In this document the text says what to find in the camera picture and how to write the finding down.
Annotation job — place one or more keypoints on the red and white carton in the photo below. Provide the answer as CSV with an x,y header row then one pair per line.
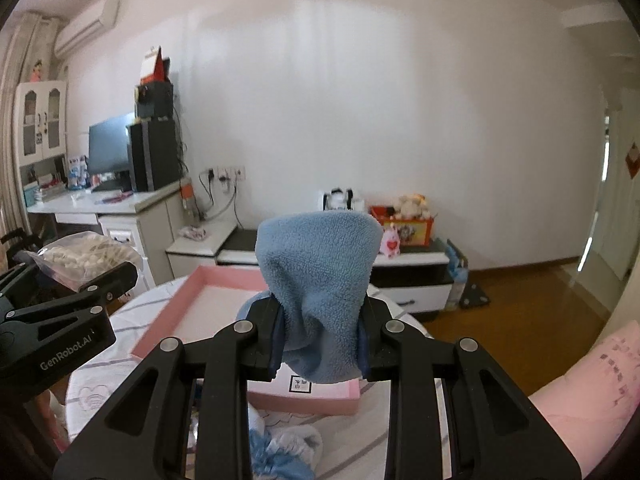
x,y
150,67

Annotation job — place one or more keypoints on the low white side cabinet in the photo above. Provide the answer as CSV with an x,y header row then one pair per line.
x,y
200,250

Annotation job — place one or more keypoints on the black metal bracket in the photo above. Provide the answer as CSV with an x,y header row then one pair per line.
x,y
475,296

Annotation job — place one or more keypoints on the black computer monitor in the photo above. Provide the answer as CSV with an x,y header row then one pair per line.
x,y
110,145

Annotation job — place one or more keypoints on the white door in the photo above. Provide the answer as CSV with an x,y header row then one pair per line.
x,y
620,220

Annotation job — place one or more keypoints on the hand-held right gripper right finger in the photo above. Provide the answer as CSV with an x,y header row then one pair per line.
x,y
364,357

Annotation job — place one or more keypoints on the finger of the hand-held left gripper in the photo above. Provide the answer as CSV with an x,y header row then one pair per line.
x,y
75,297
17,244

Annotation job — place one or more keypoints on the shallow pink cardboard box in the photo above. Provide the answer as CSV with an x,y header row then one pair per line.
x,y
215,310

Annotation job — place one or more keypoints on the small doll figure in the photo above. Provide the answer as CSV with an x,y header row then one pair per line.
x,y
36,71

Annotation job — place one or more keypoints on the pink heart plush toy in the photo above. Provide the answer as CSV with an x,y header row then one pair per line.
x,y
391,245

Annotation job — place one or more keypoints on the cream plush toy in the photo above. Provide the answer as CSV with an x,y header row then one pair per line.
x,y
410,206

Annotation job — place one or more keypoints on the floral pouch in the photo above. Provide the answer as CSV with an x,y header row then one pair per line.
x,y
192,233

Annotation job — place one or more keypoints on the black box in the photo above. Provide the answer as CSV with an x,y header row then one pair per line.
x,y
155,100

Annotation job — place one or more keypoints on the striped white tablecloth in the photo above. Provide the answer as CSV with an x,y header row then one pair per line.
x,y
125,327

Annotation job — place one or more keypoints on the red door ornament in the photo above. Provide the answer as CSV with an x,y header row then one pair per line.
x,y
634,160

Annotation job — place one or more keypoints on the blue and white cloth bundle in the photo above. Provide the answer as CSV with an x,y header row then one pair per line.
x,y
287,452

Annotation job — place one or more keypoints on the white wall socket strip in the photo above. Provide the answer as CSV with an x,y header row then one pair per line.
x,y
227,173

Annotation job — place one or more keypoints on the white desk with drawers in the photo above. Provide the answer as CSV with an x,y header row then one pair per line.
x,y
145,201

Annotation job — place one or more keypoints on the stack of books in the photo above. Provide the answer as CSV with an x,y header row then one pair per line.
x,y
47,190

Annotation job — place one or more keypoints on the black and white media stand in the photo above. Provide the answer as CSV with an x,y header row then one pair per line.
x,y
415,262

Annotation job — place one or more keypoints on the orange capped bottle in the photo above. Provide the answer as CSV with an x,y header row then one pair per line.
x,y
188,200

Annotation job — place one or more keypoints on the white tote bag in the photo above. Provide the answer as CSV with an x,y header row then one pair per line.
x,y
345,201

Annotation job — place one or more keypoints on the pale pink blanket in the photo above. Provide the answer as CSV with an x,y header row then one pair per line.
x,y
590,385

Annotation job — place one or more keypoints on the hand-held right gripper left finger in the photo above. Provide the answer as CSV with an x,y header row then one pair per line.
x,y
275,360

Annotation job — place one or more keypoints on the white hutch cabinet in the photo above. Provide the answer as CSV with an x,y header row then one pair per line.
x,y
50,110

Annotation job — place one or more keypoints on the light blue fleece sock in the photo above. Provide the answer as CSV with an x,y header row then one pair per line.
x,y
315,270

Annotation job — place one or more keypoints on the black keyboard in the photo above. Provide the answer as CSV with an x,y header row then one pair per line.
x,y
112,186

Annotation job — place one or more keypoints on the orange toy box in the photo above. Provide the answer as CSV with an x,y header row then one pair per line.
x,y
415,232

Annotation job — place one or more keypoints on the white air conditioner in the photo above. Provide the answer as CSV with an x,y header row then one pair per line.
x,y
85,30

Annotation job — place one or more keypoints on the pens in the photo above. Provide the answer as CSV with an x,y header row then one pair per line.
x,y
115,199

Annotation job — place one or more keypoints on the black computer tower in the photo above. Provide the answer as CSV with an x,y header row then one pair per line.
x,y
160,155

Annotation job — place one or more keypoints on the blue and white bottle pack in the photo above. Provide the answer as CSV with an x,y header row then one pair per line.
x,y
77,172

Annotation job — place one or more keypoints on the blue plastic item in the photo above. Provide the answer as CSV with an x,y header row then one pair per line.
x,y
456,260

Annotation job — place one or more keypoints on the clear bag of cream knitwear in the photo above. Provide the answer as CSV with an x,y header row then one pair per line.
x,y
85,257

